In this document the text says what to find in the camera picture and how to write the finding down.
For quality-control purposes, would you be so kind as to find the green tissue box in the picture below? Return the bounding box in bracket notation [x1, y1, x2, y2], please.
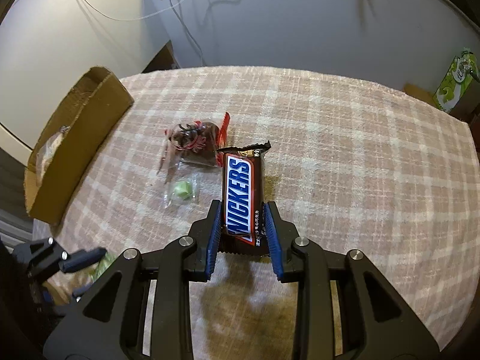
[433, 48, 479, 113]

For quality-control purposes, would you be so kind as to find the green wafer packet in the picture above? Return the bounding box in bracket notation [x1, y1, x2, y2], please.
[90, 252, 116, 282]

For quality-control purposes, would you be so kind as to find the cardboard box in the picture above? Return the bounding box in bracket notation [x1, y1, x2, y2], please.
[24, 67, 134, 224]

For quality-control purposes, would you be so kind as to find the plaid tablecloth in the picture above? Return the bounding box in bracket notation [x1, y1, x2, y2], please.
[34, 67, 479, 347]

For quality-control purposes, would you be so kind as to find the dark red candy bag top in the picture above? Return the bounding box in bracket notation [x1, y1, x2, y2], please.
[158, 112, 230, 183]

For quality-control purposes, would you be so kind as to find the large Snickers bar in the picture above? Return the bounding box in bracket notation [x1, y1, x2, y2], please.
[219, 141, 271, 256]

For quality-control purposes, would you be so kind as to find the clear green candy wrapper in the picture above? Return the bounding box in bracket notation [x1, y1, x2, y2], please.
[163, 173, 199, 208]

